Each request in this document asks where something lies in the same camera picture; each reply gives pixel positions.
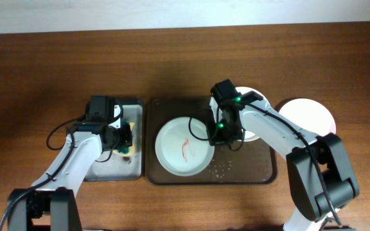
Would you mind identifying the small metal soapy tray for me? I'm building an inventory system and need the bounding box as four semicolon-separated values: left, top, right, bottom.
84;99;144;182

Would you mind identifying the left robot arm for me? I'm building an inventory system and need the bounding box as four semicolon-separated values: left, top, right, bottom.
0;96;132;230

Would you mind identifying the brown plastic serving tray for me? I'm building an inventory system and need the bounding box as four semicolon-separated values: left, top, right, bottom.
144;97;278;185

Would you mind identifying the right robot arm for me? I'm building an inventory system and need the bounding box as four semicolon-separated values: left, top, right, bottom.
206;79;360;230

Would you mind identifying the white plate with pink rim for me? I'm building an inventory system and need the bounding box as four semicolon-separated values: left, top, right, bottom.
279;98;337;136

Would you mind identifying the pale green plate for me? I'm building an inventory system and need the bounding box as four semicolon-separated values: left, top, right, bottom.
155;117;215;176

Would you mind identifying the green and yellow sponge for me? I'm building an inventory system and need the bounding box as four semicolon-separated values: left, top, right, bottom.
112;121;135;157

